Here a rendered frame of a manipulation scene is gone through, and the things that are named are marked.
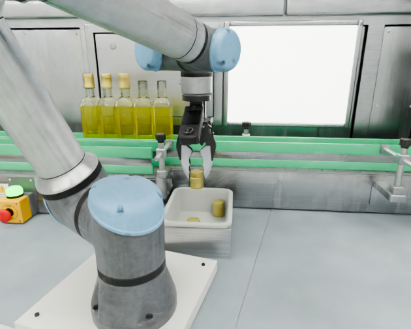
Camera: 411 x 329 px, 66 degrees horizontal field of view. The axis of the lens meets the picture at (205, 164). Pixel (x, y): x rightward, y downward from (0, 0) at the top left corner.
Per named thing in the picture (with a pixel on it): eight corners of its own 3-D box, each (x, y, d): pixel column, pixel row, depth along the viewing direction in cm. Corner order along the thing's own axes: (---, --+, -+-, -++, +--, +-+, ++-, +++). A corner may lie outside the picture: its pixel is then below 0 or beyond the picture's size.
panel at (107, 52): (346, 126, 111) (361, 20, 101) (349, 128, 108) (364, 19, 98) (97, 122, 119) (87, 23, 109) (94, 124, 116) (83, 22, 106)
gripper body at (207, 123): (213, 138, 86) (214, 93, 82) (211, 146, 78) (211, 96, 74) (186, 138, 87) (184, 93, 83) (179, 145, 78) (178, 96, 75)
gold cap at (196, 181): (202, 189, 81) (202, 173, 80) (188, 188, 81) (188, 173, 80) (204, 184, 84) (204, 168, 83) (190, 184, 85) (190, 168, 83)
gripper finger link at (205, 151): (217, 171, 87) (212, 138, 84) (215, 179, 81) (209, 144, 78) (206, 172, 87) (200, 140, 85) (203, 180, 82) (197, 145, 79)
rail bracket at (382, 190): (382, 202, 98) (396, 130, 91) (410, 228, 82) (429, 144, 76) (366, 201, 99) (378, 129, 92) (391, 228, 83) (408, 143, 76)
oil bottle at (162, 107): (174, 159, 108) (172, 95, 101) (171, 164, 103) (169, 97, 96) (158, 158, 109) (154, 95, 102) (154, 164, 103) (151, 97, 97)
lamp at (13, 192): (27, 192, 95) (25, 183, 94) (17, 199, 90) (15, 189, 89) (13, 192, 95) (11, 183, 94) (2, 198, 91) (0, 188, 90)
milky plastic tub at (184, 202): (232, 215, 97) (233, 188, 94) (231, 258, 75) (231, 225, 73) (175, 212, 98) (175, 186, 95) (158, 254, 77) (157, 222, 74)
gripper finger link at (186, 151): (192, 172, 88) (197, 140, 85) (188, 179, 82) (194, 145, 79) (181, 170, 88) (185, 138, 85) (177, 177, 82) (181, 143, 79)
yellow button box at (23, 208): (37, 213, 98) (33, 191, 96) (22, 226, 91) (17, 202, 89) (16, 213, 99) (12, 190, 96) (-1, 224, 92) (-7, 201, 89)
